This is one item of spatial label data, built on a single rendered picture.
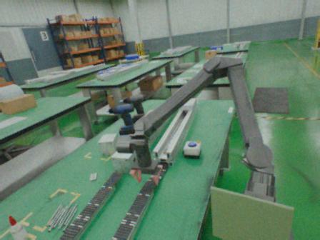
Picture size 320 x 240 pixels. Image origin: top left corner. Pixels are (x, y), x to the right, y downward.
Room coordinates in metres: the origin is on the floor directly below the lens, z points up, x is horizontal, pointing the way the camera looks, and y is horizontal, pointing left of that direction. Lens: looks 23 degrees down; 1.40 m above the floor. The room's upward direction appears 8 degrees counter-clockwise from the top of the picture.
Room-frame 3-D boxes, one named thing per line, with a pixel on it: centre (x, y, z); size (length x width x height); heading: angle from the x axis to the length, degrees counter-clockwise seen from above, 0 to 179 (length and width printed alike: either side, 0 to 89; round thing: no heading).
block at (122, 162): (0.90, 0.21, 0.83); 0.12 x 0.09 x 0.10; 69
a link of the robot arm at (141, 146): (0.71, 0.10, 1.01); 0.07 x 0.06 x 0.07; 73
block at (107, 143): (1.11, 0.33, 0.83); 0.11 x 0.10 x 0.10; 84
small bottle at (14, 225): (0.55, 0.57, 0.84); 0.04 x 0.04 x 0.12
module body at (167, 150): (1.26, -0.11, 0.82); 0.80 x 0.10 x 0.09; 159
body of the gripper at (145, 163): (0.70, 0.10, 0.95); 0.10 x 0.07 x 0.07; 70
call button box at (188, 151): (0.95, -0.13, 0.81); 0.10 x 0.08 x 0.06; 69
